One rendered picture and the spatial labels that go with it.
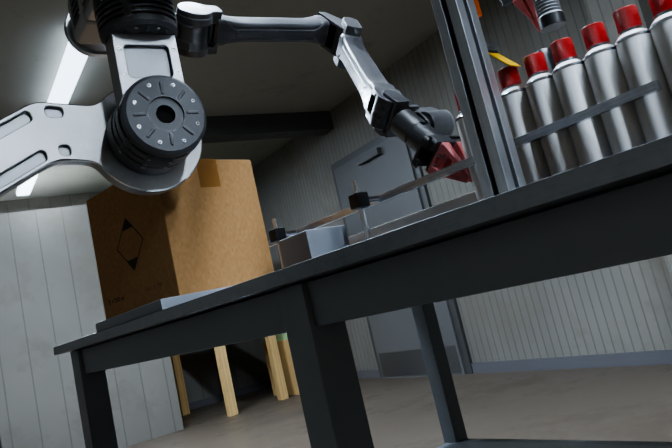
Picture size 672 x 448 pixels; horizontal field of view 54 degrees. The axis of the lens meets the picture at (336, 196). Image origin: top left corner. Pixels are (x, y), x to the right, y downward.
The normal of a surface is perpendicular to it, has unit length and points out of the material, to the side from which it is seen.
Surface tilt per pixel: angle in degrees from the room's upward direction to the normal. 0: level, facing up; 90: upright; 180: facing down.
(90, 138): 90
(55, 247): 90
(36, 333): 90
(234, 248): 90
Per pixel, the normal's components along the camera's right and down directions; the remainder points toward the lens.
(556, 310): -0.84, 0.11
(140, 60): 0.50, -0.26
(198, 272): 0.69, -0.28
